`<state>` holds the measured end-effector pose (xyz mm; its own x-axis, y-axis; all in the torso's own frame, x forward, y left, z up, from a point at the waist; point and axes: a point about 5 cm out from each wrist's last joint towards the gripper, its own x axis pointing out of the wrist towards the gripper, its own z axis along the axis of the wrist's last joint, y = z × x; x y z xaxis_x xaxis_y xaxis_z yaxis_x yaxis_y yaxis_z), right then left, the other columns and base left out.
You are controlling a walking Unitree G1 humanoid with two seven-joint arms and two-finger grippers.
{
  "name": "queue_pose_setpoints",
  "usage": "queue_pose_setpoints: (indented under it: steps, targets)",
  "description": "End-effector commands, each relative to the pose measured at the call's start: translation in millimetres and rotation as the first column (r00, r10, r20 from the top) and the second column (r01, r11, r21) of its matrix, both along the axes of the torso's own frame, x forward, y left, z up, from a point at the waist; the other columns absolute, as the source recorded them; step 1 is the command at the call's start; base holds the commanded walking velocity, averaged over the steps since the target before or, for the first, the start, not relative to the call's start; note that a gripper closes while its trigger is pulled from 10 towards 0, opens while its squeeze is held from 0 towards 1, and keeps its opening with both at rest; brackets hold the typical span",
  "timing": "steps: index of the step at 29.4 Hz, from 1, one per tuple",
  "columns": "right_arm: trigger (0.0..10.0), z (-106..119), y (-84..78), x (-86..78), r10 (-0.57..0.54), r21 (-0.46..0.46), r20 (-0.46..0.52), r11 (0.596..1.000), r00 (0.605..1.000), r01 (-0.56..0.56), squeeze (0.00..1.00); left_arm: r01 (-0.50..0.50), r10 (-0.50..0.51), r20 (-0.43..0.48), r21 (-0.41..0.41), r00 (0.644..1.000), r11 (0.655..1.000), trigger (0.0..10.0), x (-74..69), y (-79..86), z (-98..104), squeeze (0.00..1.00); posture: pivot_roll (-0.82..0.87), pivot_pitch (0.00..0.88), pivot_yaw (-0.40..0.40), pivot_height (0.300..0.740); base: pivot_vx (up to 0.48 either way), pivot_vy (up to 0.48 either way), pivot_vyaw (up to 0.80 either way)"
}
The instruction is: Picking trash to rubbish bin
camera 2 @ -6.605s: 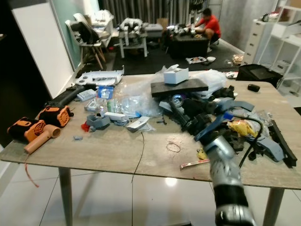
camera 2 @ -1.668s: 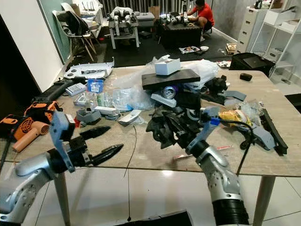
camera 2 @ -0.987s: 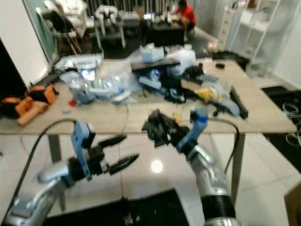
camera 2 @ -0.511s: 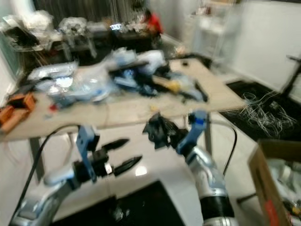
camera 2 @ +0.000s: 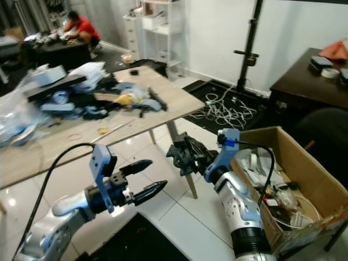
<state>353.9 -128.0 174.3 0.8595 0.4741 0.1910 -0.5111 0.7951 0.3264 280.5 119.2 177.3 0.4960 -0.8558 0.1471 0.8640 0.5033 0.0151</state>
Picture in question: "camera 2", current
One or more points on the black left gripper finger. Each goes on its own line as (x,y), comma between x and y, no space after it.
(151,192)
(136,166)

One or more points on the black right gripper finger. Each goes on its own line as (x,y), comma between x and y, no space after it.
(199,145)
(193,167)

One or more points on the black trash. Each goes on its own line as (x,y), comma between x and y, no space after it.
(178,153)

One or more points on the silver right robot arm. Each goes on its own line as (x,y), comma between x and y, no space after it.
(244,212)

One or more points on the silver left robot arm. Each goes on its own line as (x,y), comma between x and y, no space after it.
(57,223)

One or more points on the thin wooden stick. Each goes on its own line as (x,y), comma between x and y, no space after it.
(113,130)

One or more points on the small yellow scrap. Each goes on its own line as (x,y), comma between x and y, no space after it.
(103,130)

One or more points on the black floor mat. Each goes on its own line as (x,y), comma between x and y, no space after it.
(141,242)

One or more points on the long black tool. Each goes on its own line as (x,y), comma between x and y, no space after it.
(157,100)

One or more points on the yellow crumpled wrapper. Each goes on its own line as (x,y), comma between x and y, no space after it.
(126,99)

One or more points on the light wooden table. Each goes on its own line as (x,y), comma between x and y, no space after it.
(43,152)

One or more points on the small black tape roll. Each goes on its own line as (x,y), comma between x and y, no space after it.
(134,72)

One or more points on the white plastic bag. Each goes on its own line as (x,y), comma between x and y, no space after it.
(92,75)

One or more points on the brown cardboard box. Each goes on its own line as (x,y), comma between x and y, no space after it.
(310,174)

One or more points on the flat black board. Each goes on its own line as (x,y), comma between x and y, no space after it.
(57,86)

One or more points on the black stand pole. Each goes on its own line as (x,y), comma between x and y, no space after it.
(250,43)

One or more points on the dark brown table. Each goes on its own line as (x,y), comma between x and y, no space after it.
(299,87)

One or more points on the black chair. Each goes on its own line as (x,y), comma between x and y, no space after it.
(323,130)

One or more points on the white grey box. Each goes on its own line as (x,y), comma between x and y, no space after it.
(51,75)

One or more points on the white shelf rack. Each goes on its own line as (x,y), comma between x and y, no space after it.
(160,27)

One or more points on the large clear plastic bag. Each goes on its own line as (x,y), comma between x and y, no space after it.
(19,114)

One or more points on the white drawer unit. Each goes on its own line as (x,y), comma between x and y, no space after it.
(131,38)

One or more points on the low black table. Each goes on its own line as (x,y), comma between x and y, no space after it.
(60,54)

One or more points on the flat black box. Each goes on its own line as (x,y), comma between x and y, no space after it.
(319,62)

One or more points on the person in red shirt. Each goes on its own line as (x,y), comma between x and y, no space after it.
(84,28)

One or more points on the white tape roll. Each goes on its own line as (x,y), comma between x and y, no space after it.
(329,73)

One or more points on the red plastic bag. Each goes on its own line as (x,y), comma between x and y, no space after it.
(336,51)

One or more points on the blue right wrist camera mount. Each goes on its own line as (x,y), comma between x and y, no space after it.
(225,149)

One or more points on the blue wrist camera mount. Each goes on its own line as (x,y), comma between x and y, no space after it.
(225,149)
(101,157)

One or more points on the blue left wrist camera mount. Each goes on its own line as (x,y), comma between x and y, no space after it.
(101,157)

